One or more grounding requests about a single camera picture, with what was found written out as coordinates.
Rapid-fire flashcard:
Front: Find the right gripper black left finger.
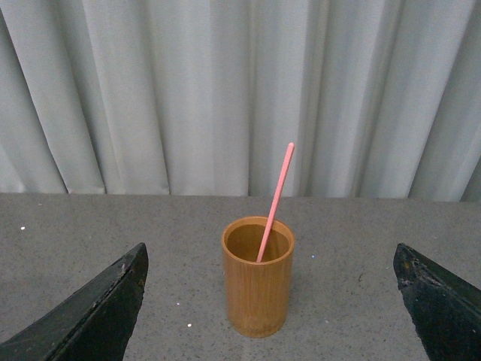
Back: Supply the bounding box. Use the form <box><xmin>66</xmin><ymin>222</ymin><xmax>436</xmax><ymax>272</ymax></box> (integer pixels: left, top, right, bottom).
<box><xmin>1</xmin><ymin>243</ymin><xmax>148</xmax><ymax>360</ymax></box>

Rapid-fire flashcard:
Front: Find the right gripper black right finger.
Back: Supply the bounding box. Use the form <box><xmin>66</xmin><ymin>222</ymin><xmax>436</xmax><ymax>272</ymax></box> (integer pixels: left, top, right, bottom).
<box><xmin>393</xmin><ymin>244</ymin><xmax>480</xmax><ymax>360</ymax></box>

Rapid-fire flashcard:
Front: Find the brown bamboo chopstick holder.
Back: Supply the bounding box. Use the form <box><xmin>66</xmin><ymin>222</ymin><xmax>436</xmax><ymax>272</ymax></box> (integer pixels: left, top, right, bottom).
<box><xmin>221</xmin><ymin>216</ymin><xmax>295</xmax><ymax>338</ymax></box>

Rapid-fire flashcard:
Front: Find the white pleated curtain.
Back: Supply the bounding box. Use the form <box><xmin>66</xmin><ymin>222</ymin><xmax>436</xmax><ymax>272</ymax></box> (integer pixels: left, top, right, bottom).
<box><xmin>1</xmin><ymin>1</ymin><xmax>480</xmax><ymax>202</ymax></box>

